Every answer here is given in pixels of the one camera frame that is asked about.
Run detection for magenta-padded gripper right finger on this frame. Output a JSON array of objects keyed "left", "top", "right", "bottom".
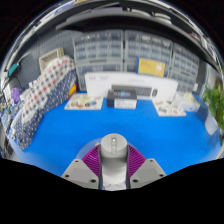
[{"left": 126, "top": 143, "right": 168, "bottom": 190}]

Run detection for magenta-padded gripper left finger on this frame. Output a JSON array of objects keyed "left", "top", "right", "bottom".
[{"left": 60, "top": 143, "right": 103, "bottom": 190}]

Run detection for grey computer mouse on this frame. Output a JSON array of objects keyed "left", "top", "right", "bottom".
[{"left": 99, "top": 133, "right": 130, "bottom": 186}]

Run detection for small black box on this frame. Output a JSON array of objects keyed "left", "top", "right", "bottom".
[{"left": 106, "top": 89, "right": 138, "bottom": 110}]

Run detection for checkered and dotted fabric bundle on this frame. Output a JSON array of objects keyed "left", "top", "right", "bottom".
[{"left": 11, "top": 56, "right": 78, "bottom": 151}]

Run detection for small yellow box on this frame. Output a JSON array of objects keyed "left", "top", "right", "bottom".
[{"left": 68, "top": 83, "right": 78, "bottom": 98}]

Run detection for cream crumpled gloves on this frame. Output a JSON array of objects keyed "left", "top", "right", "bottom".
[{"left": 182, "top": 92, "right": 196, "bottom": 103}]

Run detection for green plant in white pot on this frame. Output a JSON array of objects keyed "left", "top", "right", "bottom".
[{"left": 199, "top": 84, "right": 224, "bottom": 144}]

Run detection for long white keyboard box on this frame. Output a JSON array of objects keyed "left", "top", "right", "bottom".
[{"left": 84, "top": 71, "right": 179, "bottom": 101}]

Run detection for purple crumpled bag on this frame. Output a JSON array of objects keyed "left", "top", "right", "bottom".
[{"left": 11, "top": 87, "right": 22, "bottom": 105}]

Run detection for yellow box with blue edge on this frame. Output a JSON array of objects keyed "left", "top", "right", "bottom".
[{"left": 137, "top": 57, "right": 167, "bottom": 78}]

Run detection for white woven basket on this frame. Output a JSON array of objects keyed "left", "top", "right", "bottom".
[{"left": 39, "top": 47, "right": 65, "bottom": 73}]

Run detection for teal box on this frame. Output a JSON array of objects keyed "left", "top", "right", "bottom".
[{"left": 7, "top": 63, "right": 20, "bottom": 76}]

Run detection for dark wall shelf unit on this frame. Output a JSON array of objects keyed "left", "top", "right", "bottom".
[{"left": 0, "top": 0, "right": 224, "bottom": 69}]

